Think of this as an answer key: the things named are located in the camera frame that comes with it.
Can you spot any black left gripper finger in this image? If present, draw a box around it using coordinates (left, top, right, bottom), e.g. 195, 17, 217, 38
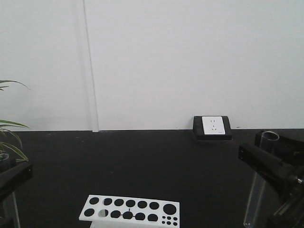
0, 162, 33, 202

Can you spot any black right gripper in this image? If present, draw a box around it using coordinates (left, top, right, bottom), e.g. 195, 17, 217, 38
238, 131, 304, 228

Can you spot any white test tube rack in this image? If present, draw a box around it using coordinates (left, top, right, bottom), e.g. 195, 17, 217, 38
78, 195, 181, 228

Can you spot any green leafy plant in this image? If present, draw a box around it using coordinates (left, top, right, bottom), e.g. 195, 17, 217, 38
0, 80, 32, 162

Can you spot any tall clear glass tube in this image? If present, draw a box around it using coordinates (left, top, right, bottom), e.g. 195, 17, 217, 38
243, 131, 280, 228

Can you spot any short clear glass tube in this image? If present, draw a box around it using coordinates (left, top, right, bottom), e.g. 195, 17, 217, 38
0, 151, 20, 228

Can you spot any black base white power socket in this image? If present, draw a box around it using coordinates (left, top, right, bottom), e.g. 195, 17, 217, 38
193, 116, 232, 141

